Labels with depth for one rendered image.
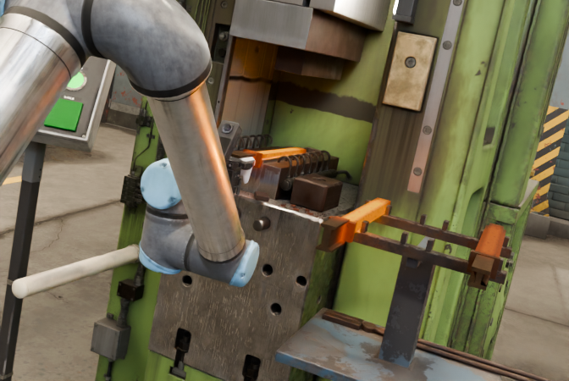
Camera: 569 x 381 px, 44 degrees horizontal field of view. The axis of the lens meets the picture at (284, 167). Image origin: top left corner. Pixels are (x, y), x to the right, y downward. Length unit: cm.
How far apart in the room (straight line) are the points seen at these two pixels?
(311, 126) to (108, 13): 130
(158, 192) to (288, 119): 89
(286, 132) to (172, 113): 120
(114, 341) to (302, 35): 102
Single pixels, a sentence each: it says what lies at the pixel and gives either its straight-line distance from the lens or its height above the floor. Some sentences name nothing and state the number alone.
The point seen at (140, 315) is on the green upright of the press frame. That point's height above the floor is 45.
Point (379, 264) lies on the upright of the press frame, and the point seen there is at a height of 80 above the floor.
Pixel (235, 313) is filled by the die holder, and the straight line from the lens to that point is 170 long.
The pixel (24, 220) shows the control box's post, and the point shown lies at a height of 70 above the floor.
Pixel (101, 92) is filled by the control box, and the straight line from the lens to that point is 180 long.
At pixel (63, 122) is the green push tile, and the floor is 99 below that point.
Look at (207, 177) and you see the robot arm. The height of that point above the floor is 105.
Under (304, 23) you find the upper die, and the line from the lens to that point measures 164.
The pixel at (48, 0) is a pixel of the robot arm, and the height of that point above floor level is 126.
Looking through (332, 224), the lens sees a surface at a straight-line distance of 114.
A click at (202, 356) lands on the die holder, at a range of 177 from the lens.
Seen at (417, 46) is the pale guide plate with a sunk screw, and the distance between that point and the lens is 168.
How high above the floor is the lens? 126
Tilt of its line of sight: 9 degrees down
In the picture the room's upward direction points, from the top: 11 degrees clockwise
